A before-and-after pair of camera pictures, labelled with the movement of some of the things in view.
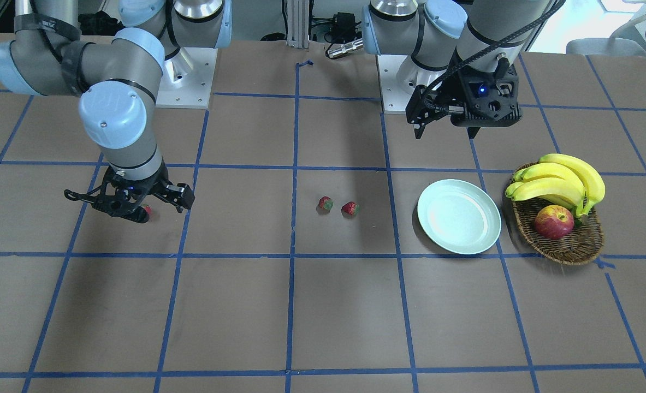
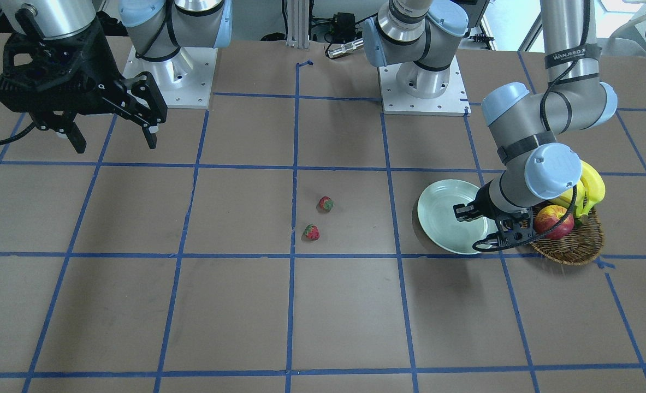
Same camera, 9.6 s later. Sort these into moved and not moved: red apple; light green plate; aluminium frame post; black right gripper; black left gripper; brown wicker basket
Moved: black left gripper; black right gripper
Not moved: red apple; brown wicker basket; light green plate; aluminium frame post
